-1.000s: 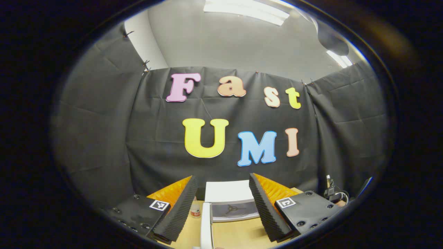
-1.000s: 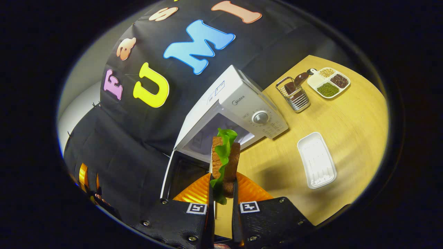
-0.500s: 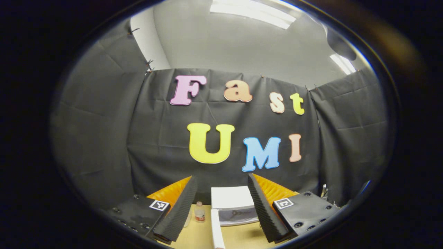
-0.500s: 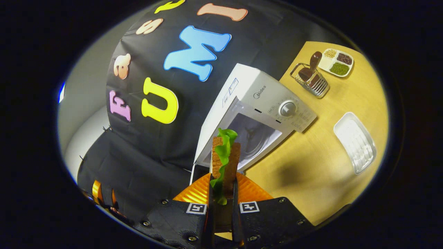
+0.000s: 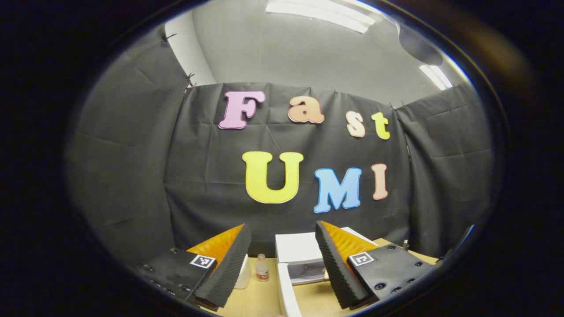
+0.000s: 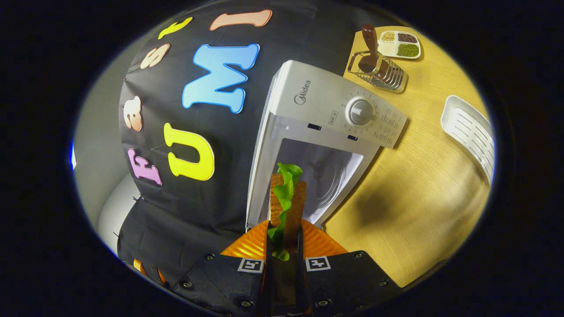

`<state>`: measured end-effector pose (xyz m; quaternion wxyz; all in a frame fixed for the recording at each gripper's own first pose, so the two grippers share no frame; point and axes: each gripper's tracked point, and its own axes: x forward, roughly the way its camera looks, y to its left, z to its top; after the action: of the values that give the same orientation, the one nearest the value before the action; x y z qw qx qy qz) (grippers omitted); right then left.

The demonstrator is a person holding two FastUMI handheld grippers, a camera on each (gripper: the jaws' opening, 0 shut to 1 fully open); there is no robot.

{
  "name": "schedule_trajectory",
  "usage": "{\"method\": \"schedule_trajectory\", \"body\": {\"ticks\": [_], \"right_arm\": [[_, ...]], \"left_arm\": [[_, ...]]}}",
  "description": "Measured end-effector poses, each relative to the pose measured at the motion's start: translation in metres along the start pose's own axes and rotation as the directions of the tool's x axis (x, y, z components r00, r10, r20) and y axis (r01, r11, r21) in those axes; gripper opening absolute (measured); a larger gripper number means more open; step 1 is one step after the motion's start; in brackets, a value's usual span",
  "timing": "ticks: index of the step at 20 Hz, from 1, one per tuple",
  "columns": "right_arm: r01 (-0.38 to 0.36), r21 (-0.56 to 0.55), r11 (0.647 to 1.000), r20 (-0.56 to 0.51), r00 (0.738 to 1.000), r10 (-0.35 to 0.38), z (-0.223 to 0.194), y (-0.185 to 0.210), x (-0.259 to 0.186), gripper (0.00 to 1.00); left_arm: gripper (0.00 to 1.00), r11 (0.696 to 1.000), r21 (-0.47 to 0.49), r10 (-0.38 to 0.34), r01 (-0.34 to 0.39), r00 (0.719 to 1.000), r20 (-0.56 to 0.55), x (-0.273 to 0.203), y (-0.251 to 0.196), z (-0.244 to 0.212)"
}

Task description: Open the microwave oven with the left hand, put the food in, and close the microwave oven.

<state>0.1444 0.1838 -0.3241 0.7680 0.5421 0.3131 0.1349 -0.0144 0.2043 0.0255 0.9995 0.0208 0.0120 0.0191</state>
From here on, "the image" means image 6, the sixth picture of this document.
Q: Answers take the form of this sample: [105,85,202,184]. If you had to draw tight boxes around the white divided dish with beans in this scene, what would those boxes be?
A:
[378,30,421,60]

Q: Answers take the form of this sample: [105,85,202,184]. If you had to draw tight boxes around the small white ribbed tray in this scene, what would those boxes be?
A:
[441,95,495,185]

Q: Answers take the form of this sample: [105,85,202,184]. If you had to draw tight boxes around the brown wooden utensil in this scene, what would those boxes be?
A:
[358,24,391,80]

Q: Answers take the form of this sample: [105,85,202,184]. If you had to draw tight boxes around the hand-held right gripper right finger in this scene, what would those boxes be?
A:
[301,219,404,317]

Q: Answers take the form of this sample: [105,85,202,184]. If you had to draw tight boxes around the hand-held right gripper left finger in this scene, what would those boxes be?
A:
[170,219,271,317]

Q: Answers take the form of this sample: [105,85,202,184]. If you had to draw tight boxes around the lettuce sandwich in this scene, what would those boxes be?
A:
[267,163,308,261]

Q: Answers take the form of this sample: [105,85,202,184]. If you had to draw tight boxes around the metal wire basket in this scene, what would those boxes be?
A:
[347,51,408,94]

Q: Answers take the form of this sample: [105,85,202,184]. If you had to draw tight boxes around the white microwave oven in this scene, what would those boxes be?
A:
[245,60,408,234]

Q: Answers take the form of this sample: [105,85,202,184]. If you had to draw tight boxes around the black backdrop cloth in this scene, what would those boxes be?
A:
[117,0,368,287]

